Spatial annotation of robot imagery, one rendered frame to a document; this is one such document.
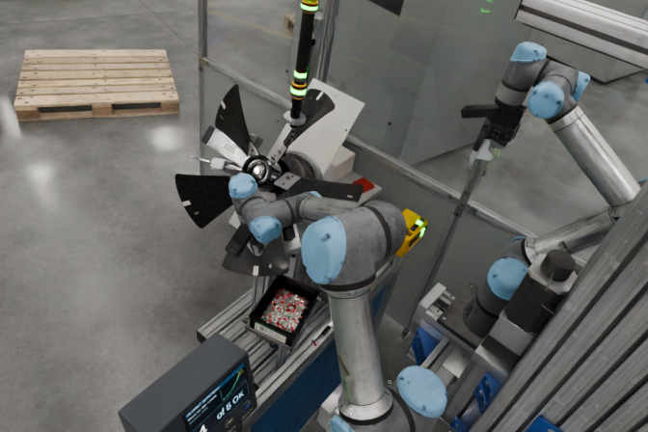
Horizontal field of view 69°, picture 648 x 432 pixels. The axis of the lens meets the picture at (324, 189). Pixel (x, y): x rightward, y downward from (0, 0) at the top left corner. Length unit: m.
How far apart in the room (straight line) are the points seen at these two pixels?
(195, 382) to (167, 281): 1.83
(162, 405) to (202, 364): 0.11
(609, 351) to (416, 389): 0.39
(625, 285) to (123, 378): 2.17
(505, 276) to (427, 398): 0.49
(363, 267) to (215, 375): 0.41
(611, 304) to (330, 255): 0.49
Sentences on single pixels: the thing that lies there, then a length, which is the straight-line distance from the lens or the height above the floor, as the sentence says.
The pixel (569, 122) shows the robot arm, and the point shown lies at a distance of 1.21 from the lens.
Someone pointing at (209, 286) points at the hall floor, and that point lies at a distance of 2.85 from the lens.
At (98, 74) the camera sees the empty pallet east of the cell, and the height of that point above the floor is 0.15.
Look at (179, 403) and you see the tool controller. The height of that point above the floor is 1.25.
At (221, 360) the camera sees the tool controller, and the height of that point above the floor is 1.25.
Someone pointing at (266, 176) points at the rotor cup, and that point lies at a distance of 1.61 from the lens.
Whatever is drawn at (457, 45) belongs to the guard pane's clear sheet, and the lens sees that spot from 1.94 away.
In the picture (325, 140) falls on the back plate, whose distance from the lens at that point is 1.87.
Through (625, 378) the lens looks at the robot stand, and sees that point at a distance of 1.07.
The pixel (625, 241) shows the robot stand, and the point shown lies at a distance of 0.91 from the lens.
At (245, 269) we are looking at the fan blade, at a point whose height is 0.97.
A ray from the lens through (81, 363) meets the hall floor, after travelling 2.67.
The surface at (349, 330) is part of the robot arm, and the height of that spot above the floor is 1.44.
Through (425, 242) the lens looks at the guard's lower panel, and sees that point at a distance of 2.35.
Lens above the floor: 2.21
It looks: 38 degrees down
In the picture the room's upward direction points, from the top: 11 degrees clockwise
